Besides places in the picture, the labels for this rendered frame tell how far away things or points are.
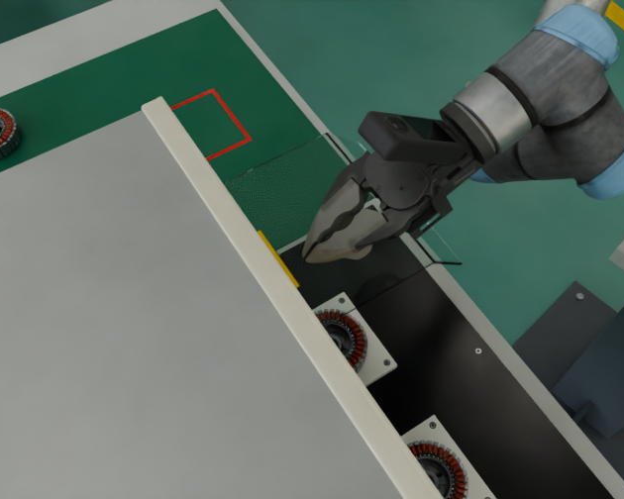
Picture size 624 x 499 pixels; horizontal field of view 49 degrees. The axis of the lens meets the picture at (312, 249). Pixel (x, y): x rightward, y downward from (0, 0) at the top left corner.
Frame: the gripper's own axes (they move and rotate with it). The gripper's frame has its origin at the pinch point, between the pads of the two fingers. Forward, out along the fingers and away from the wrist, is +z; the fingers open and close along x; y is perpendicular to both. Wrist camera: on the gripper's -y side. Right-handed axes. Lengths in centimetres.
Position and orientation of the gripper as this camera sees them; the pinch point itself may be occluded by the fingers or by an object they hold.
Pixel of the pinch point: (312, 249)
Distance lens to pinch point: 69.9
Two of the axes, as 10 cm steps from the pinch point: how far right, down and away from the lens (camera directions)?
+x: -5.4, -7.2, 4.4
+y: 3.5, 2.8, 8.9
